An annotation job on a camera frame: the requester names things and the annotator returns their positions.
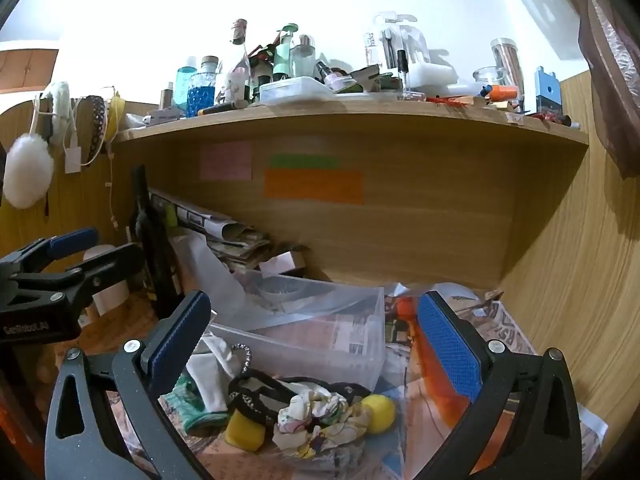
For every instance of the green sticky note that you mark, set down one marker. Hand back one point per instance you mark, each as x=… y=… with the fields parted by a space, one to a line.
x=304 y=161

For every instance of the wooden cabinet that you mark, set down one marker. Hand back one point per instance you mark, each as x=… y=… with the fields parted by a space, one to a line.
x=27 y=67

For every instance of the small black cap bottle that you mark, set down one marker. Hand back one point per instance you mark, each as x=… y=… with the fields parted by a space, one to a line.
x=402 y=77

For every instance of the pink sticky note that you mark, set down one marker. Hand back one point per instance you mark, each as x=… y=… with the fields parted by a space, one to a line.
x=225 y=161

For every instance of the clear pump bottle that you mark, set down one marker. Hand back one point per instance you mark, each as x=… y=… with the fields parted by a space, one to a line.
x=372 y=47

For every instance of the small pink bottle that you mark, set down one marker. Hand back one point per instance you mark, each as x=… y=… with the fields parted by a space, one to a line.
x=330 y=76

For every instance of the white foam block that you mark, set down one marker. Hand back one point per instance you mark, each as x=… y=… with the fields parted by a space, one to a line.
x=432 y=72

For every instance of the white fluffy headband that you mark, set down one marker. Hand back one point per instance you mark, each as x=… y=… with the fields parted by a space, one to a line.
x=57 y=105

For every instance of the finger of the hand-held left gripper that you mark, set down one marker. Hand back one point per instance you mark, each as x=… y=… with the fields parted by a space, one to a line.
x=75 y=241
x=112 y=262

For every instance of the brown curtain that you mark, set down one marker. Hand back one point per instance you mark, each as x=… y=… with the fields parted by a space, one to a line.
x=615 y=85

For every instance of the clear perfume bottle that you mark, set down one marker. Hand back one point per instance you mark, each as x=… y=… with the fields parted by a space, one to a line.
x=302 y=60

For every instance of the clear plastic container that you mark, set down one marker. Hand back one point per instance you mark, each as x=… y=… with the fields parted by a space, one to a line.
x=320 y=332

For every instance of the stack of folded papers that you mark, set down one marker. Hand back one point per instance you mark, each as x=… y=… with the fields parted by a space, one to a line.
x=220 y=230

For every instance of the black patterned headband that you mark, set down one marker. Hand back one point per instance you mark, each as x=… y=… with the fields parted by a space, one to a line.
x=99 y=120

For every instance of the floral fabric scrunchie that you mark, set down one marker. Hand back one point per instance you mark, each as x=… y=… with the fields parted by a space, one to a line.
x=310 y=420

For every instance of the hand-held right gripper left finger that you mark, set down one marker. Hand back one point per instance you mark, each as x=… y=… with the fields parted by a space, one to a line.
x=180 y=340

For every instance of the dark glass bottle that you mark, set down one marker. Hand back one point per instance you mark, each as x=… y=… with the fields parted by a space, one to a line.
x=150 y=240

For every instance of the short glass jar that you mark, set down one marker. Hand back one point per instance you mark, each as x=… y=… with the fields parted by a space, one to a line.
x=486 y=79

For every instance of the yellow hanging cloth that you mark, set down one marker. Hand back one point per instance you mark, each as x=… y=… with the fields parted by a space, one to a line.
x=117 y=110

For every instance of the white plastic box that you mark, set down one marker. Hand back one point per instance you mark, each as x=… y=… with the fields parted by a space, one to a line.
x=295 y=91

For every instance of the blue plastic block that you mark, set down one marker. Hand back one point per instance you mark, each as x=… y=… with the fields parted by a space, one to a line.
x=547 y=92

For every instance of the mint green bottle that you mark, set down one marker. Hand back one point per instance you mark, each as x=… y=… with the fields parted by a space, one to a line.
x=282 y=57

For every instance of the white cup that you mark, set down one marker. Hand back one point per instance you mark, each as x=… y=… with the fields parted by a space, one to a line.
x=102 y=250

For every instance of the wooden shelf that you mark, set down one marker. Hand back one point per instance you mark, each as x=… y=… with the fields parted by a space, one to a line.
x=350 y=115

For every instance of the clear plastic bag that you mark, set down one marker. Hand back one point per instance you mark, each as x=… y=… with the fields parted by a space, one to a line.
x=200 y=265

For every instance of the white round object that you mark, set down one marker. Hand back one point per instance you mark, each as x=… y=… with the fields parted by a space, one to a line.
x=457 y=292

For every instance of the teal liquid bottle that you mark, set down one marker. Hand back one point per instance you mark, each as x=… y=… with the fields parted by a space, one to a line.
x=185 y=77

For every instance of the black fabric headband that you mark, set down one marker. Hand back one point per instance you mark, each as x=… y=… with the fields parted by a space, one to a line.
x=254 y=396

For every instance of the white fluffy pompom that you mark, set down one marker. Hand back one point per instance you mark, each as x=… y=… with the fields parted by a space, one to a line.
x=25 y=170

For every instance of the yellow foam ball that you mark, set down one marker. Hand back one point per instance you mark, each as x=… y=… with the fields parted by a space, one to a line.
x=380 y=412

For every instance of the clear bottle with brown cap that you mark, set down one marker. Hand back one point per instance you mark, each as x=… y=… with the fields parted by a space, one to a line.
x=239 y=32

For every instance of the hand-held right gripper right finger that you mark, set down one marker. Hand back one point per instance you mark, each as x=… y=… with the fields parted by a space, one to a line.
x=450 y=347

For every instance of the orange thread spool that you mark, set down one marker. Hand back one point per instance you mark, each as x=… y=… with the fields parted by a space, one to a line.
x=502 y=93

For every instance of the white sock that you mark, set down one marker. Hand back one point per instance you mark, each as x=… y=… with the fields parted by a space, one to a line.
x=210 y=375

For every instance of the yellow sponge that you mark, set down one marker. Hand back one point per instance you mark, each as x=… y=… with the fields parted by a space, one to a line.
x=245 y=432

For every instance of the small brown bottle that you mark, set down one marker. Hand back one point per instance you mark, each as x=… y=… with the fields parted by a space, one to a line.
x=167 y=96

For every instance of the orange plastic wrapper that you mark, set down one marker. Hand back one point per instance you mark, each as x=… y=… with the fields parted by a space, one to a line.
x=437 y=385

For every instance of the tall clear jar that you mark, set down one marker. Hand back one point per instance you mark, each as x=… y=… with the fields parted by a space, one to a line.
x=505 y=60

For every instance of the green patterned sock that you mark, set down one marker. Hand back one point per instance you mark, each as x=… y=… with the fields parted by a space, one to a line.
x=189 y=406

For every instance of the orange sticky note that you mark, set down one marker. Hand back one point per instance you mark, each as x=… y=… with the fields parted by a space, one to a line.
x=314 y=187

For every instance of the blue bead glass bottle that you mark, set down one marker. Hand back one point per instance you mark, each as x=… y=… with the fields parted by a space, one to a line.
x=201 y=92

